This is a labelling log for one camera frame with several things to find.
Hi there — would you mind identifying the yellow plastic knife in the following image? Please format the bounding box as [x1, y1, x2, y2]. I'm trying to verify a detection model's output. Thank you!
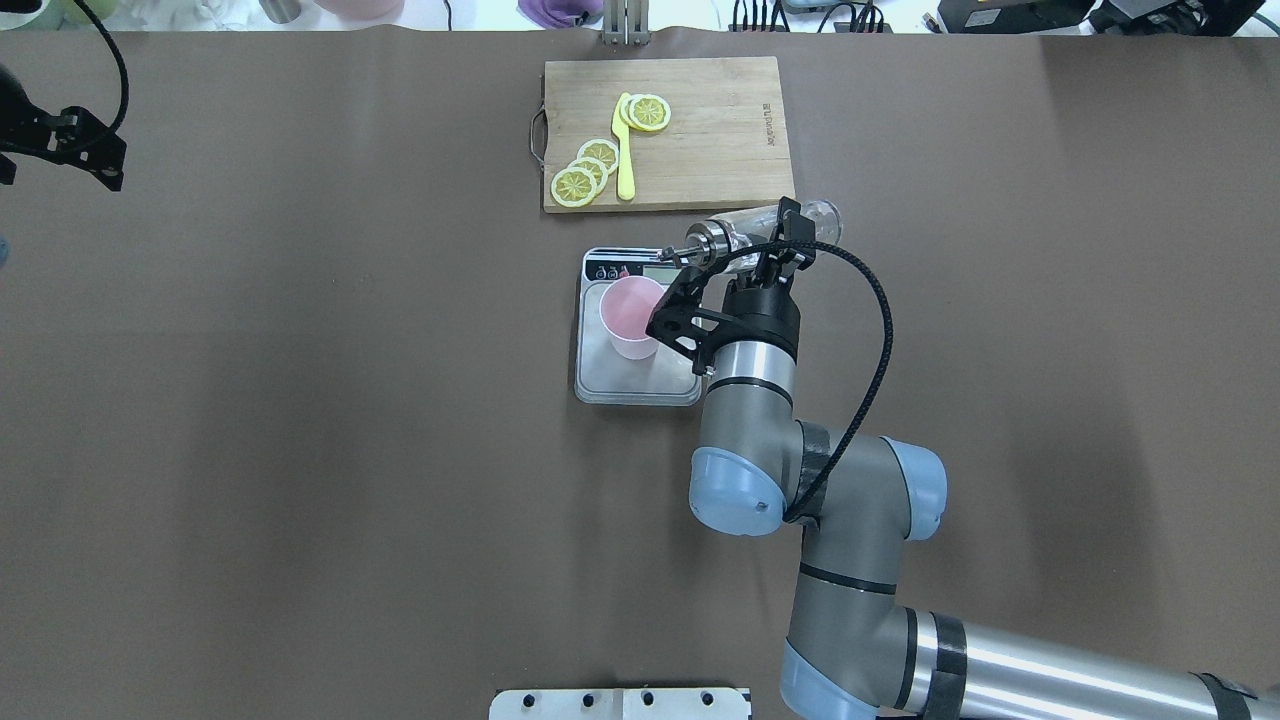
[611, 94, 636, 202]

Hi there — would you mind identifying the lemon slice pair top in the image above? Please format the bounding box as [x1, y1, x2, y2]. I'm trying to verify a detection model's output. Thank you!
[622, 94, 672, 133]

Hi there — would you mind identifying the lemon slice back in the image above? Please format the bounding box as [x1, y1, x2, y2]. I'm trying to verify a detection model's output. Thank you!
[577, 138, 620, 174]

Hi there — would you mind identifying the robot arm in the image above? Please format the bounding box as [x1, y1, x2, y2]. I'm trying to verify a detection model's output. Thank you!
[678, 199, 1277, 719]

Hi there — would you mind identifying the bamboo cutting board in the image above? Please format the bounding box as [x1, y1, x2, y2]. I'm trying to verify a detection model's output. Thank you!
[543, 56, 796, 213]

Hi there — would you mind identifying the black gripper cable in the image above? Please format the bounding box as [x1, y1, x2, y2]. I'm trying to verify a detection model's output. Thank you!
[690, 240, 893, 523]

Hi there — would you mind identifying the purple cloth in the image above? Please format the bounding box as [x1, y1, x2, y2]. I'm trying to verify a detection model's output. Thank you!
[517, 0, 604, 29]

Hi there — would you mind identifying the clear glass sauce bottle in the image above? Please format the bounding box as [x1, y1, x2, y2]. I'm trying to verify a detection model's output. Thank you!
[655, 199, 844, 272]

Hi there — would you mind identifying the lemon slice front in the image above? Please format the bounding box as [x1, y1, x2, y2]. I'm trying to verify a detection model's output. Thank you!
[548, 165, 600, 209]

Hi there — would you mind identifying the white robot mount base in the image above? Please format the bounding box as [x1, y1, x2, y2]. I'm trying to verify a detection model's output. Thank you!
[488, 687, 753, 719]

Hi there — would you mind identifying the pink plastic cup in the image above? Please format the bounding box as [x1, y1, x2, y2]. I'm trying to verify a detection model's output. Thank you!
[599, 275, 666, 361]

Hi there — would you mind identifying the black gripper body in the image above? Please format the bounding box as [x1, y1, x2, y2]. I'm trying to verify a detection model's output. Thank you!
[722, 275, 803, 354]

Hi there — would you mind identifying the lemon slice middle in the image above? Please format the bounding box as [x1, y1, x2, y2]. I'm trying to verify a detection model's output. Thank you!
[566, 158, 611, 193]

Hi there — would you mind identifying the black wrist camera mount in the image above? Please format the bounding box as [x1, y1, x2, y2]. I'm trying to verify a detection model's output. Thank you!
[644, 266, 732, 375]

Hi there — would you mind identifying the silver digital kitchen scale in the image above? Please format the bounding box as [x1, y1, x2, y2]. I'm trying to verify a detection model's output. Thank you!
[573, 247, 701, 407]

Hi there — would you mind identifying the aluminium frame post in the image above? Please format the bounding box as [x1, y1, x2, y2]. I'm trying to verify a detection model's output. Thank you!
[600, 0, 652, 46]

